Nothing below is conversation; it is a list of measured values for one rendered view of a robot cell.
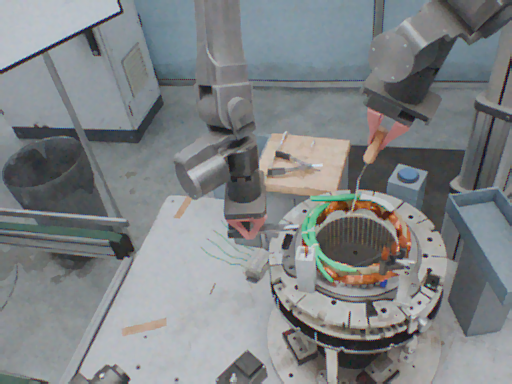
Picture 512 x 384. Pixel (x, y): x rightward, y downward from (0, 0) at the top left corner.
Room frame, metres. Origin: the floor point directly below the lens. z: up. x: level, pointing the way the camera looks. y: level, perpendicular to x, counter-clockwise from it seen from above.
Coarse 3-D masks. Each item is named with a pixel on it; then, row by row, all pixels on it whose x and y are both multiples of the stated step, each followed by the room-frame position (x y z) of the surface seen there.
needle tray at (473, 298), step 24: (480, 192) 0.66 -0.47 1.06; (456, 216) 0.62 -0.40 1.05; (480, 216) 0.62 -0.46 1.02; (504, 216) 0.61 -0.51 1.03; (480, 240) 0.56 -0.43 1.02; (504, 240) 0.55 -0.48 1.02; (480, 264) 0.50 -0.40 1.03; (504, 264) 0.50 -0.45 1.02; (456, 288) 0.57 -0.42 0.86; (480, 288) 0.50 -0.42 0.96; (504, 288) 0.43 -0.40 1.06; (456, 312) 0.54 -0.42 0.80; (480, 312) 0.49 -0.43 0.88; (504, 312) 0.49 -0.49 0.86
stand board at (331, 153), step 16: (272, 144) 0.94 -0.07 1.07; (288, 144) 0.93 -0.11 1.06; (304, 144) 0.91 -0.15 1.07; (320, 144) 0.90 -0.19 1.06; (336, 144) 0.89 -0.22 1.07; (304, 160) 0.85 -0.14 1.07; (320, 160) 0.84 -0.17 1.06; (336, 160) 0.83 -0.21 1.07; (272, 176) 0.82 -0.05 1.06; (288, 176) 0.81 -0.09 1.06; (304, 176) 0.80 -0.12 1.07; (320, 176) 0.79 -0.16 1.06; (336, 176) 0.78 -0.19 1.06; (288, 192) 0.77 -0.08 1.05; (304, 192) 0.76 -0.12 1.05; (320, 192) 0.74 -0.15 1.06
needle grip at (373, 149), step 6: (378, 132) 0.54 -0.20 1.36; (384, 132) 0.53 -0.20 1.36; (378, 138) 0.53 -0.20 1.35; (384, 138) 0.53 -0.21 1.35; (372, 144) 0.54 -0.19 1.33; (378, 144) 0.53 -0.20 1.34; (372, 150) 0.54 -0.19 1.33; (378, 150) 0.54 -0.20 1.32; (366, 156) 0.54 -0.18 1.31; (372, 156) 0.53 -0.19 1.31; (372, 162) 0.54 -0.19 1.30
